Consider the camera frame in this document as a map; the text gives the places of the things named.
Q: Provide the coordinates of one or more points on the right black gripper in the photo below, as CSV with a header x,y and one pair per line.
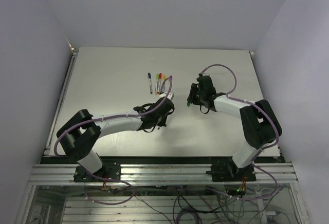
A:
x,y
191,98

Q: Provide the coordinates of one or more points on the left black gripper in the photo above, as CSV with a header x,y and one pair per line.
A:
x,y
163,122

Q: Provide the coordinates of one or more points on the light green marker pen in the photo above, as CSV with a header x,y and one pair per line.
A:
x,y
156,84

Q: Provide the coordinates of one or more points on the blue marker pen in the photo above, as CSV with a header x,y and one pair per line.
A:
x,y
150,83

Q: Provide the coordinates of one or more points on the red marker pen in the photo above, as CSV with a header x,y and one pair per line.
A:
x,y
159,83

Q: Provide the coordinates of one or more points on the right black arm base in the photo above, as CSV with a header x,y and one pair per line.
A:
x,y
228,172

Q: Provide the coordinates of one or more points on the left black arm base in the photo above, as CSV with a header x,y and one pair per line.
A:
x,y
110,170

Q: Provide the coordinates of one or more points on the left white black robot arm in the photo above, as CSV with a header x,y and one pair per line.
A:
x,y
77,137

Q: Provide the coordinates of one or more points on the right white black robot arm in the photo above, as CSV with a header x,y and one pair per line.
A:
x,y
260,126

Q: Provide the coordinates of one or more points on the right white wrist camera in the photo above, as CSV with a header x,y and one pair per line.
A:
x,y
203,74

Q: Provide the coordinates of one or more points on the aluminium extrusion frame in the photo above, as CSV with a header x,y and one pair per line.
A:
x,y
44,189

